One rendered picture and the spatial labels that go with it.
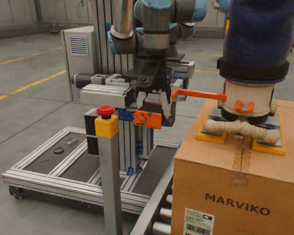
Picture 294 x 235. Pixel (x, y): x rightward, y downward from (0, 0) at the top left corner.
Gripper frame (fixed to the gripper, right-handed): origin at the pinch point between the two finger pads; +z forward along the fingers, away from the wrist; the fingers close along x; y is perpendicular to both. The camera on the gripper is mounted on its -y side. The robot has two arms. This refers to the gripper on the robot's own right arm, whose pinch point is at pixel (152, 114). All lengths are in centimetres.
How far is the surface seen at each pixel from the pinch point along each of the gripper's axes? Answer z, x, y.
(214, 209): 29.4, -22.6, -1.2
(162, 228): 53, -2, 6
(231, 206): 26.7, -27.3, -1.1
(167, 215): 54, -2, 14
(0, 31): 75, 866, 668
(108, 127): 10.3, 19.4, 4.2
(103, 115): 5.9, 21.4, 4.7
